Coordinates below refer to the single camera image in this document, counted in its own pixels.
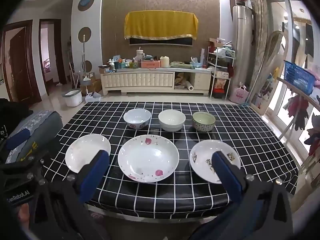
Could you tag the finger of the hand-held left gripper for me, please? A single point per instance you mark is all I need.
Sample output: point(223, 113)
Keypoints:
point(17, 139)
point(22, 167)

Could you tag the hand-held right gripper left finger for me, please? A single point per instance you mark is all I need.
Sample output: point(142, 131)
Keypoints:
point(96, 173)

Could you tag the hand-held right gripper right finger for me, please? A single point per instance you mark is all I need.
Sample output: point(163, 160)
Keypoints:
point(226, 176)

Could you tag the small white plate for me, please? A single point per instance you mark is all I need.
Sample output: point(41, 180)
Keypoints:
point(82, 150)

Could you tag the white plate with cat prints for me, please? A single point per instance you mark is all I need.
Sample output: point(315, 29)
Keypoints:
point(202, 162)

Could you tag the large plate with pink petals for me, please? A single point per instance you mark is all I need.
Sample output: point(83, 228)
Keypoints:
point(148, 161)

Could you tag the green patterned bowl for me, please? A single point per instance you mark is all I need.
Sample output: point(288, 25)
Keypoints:
point(203, 120)

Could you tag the white bowl with floral print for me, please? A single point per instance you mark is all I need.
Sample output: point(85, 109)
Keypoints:
point(137, 118)

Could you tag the plain white bowl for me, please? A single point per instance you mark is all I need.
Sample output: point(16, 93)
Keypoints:
point(171, 120)

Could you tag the person's left hand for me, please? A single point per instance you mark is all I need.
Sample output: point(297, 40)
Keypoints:
point(23, 212)

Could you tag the grey embroidered chair cover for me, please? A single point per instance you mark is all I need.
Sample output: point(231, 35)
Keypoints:
point(37, 127)

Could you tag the black cloth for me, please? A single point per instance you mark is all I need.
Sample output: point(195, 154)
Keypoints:
point(12, 111)

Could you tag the black checked tablecloth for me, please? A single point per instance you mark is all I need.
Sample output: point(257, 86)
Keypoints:
point(160, 195)

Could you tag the white mop bucket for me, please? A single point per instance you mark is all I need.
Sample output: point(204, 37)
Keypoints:
point(72, 98)

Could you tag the white dustpan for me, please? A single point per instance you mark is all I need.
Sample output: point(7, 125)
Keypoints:
point(93, 97)

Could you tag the dark wooden door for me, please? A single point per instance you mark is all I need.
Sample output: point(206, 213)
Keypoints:
point(21, 62)

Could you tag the pink bag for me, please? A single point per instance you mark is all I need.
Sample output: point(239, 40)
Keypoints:
point(239, 95)

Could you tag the cardboard box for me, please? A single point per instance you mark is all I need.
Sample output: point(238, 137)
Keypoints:
point(93, 81)

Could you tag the red hanging clothes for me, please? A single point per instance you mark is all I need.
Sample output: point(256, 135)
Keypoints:
point(297, 110)

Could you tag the white paper roll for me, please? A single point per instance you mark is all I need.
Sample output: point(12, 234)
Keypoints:
point(189, 85)

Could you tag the cream television cabinet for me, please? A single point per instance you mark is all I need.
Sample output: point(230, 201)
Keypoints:
point(140, 80)

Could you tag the flat mop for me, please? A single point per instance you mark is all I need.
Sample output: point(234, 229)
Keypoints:
point(84, 55)

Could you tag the white shelf rack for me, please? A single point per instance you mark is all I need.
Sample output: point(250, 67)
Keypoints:
point(222, 66)

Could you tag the pink storage box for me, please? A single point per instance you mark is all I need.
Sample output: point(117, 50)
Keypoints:
point(150, 64)

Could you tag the blue plastic basket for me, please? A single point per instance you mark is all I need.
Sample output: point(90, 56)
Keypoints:
point(298, 76)

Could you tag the white tumbler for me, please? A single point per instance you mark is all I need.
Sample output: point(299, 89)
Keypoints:
point(140, 54)

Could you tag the cream jar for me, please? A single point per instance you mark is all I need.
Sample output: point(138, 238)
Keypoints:
point(165, 62)

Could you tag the standing air conditioner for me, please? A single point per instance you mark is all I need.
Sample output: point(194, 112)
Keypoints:
point(241, 45)

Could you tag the patterned beige curtain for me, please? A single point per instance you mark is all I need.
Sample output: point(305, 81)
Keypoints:
point(258, 25)

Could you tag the yellow cloth cover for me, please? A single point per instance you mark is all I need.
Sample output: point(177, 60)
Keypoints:
point(161, 25)

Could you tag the dark wooden door frame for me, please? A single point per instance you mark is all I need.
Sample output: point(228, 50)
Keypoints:
point(61, 55)

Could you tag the brown round wall disc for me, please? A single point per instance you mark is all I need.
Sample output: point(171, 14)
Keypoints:
point(88, 66)
point(85, 31)

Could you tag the wall television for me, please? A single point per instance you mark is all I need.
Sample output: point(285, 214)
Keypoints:
point(161, 42)

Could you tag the blue round wall plate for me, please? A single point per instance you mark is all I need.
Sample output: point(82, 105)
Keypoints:
point(85, 2)

